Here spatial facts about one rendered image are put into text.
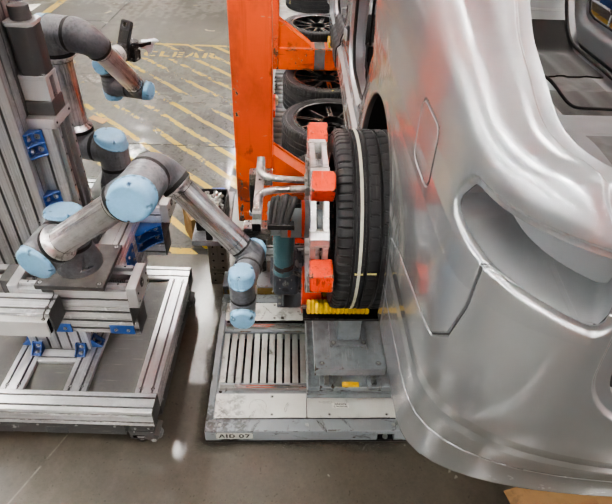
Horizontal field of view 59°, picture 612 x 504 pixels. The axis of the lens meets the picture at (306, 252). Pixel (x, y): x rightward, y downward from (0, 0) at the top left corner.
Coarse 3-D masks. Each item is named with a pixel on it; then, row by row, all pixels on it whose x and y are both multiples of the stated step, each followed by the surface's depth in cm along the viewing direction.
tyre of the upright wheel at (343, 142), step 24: (336, 144) 178; (360, 144) 176; (384, 144) 177; (336, 168) 174; (384, 168) 170; (336, 192) 172; (360, 192) 167; (384, 192) 168; (336, 216) 171; (360, 216) 167; (384, 216) 167; (336, 240) 171; (384, 240) 168; (336, 264) 172; (384, 264) 171; (336, 288) 178; (360, 288) 177
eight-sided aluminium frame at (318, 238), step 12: (312, 144) 187; (324, 144) 188; (312, 156) 181; (324, 156) 181; (312, 168) 175; (324, 168) 175; (312, 204) 172; (324, 204) 172; (312, 216) 172; (324, 216) 172; (312, 228) 171; (324, 228) 172; (312, 240) 171; (324, 240) 171; (312, 252) 174; (324, 252) 174
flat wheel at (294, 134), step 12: (288, 108) 354; (300, 108) 354; (312, 108) 361; (324, 108) 365; (336, 108) 365; (288, 120) 340; (300, 120) 348; (312, 120) 346; (324, 120) 350; (336, 120) 352; (288, 132) 332; (300, 132) 327; (288, 144) 337; (300, 144) 328
